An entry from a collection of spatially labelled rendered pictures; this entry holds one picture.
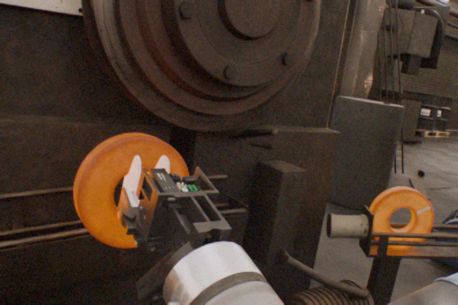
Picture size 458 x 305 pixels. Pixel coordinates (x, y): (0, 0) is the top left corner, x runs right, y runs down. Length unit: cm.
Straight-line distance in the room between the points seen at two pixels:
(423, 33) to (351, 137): 562
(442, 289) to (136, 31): 54
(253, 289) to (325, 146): 81
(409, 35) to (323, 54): 745
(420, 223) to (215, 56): 66
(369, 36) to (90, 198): 466
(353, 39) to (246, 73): 455
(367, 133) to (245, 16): 278
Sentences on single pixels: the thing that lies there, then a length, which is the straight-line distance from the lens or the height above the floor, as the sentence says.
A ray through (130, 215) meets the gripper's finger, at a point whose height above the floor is 83.
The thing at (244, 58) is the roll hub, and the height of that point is 102.
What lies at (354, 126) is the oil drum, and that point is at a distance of 341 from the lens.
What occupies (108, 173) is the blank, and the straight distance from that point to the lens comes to 54.
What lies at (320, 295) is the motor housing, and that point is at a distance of 99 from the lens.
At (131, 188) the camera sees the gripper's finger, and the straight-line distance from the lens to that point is 52.
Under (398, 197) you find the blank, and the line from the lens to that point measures 104.
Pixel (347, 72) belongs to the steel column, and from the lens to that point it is 520.
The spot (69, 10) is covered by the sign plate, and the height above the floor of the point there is 107.
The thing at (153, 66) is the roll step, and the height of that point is 99.
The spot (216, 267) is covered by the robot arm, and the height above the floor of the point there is 84.
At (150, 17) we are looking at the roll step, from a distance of 67.
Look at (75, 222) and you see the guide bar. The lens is 81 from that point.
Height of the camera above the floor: 101
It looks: 12 degrees down
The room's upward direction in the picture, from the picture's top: 8 degrees clockwise
